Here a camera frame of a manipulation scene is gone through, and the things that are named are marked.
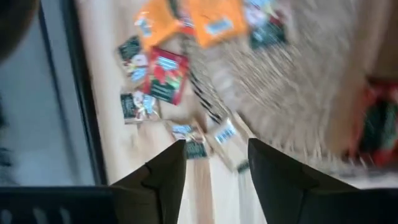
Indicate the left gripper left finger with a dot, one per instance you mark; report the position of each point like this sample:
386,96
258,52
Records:
155,186

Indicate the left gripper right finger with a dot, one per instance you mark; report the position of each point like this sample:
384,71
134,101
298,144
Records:
280,186

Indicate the black aluminium table frame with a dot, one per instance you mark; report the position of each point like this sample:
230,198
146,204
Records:
84,93

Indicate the red strawberry tea packet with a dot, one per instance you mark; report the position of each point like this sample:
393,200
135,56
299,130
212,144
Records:
168,76
379,124

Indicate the round woven straw placemat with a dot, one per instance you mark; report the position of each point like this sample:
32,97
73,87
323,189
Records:
295,93

